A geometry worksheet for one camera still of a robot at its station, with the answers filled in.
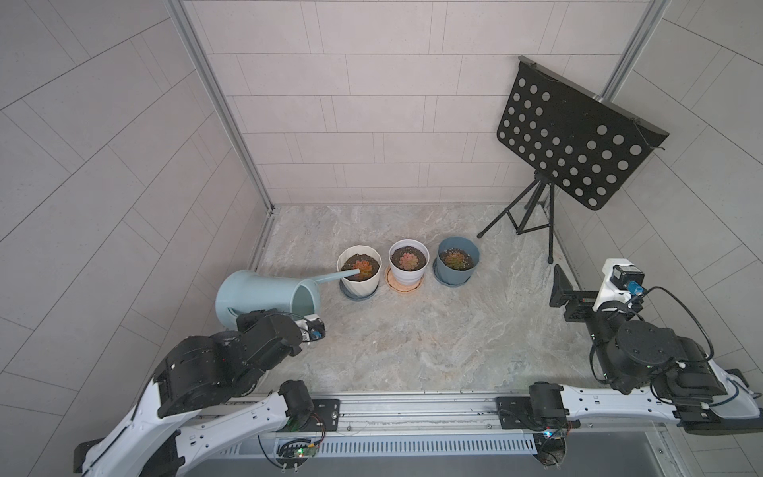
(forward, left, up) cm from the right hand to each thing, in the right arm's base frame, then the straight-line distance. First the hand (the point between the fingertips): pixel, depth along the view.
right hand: (568, 269), depth 57 cm
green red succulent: (+22, +14, -26) cm, 37 cm away
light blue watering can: (+3, +67, -5) cm, 67 cm away
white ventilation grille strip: (-23, +35, -35) cm, 55 cm away
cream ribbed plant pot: (+24, +44, -25) cm, 56 cm away
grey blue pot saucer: (+14, +46, -32) cm, 58 cm away
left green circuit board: (-23, +59, -32) cm, 71 cm away
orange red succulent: (+19, +43, -24) cm, 53 cm away
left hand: (-1, +59, -8) cm, 60 cm away
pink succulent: (+21, +30, -24) cm, 44 cm away
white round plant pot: (+26, +26, -25) cm, 44 cm away
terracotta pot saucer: (+17, +32, -34) cm, 50 cm away
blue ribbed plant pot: (+18, +18, -29) cm, 38 cm away
